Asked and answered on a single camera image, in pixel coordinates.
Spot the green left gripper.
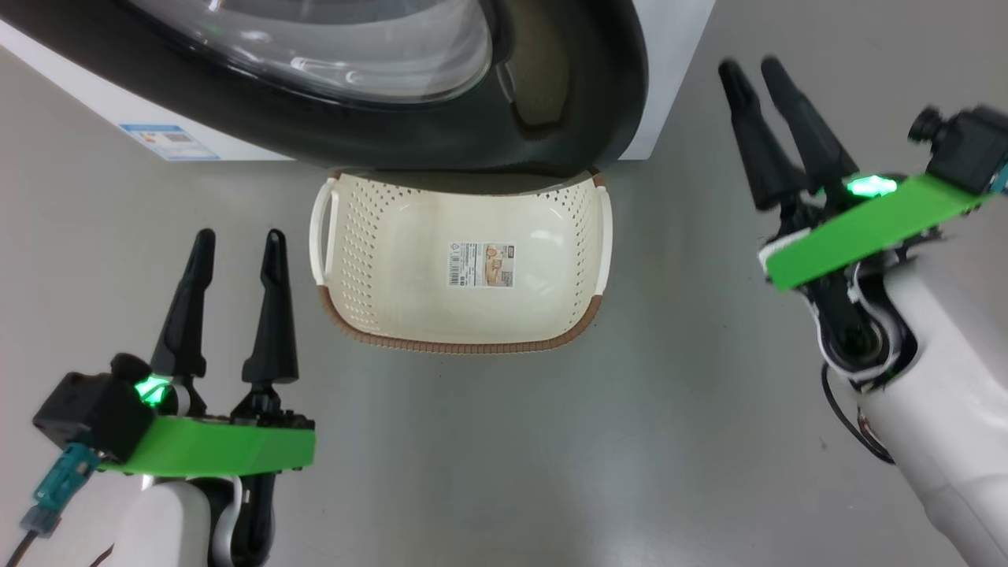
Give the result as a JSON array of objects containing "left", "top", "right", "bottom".
[{"left": 98, "top": 228, "right": 317, "bottom": 478}]

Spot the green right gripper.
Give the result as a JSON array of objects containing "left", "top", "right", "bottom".
[{"left": 718, "top": 55, "right": 993, "bottom": 293}]

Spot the black glass washing machine door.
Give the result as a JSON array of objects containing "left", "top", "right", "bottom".
[{"left": 0, "top": 0, "right": 650, "bottom": 179}]

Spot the white washing machine body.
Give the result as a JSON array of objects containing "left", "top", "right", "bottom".
[{"left": 0, "top": 0, "right": 717, "bottom": 163}]

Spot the cream plastic laundry basket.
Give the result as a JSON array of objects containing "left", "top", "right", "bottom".
[{"left": 309, "top": 169, "right": 613, "bottom": 355}]

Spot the white basket label sticker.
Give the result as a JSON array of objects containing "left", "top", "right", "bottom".
[{"left": 448, "top": 242, "right": 517, "bottom": 288}]

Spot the blue energy label sticker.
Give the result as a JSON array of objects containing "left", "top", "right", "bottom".
[{"left": 120, "top": 124, "right": 221, "bottom": 161}]

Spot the teal plug camera cable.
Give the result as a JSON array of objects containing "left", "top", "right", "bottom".
[{"left": 0, "top": 443, "right": 102, "bottom": 567}]

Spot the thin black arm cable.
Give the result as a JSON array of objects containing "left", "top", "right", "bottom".
[{"left": 821, "top": 362, "right": 895, "bottom": 465}]

